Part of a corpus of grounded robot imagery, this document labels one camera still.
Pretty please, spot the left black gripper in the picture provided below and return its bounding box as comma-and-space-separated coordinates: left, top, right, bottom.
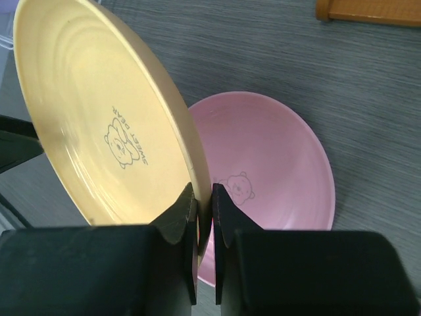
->
0, 115, 43, 173

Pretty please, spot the pink plate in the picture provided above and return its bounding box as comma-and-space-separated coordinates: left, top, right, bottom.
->
189, 91, 337, 287

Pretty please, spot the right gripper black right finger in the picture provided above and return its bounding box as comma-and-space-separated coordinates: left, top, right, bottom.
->
212, 184, 413, 315

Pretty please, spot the orange wooden shelf rack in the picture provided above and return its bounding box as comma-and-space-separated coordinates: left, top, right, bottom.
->
315, 0, 420, 28

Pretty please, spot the yellow plate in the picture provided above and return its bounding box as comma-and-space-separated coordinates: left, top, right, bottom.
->
13, 1, 211, 254

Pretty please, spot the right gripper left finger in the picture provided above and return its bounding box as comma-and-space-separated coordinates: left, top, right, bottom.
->
1, 184, 198, 315

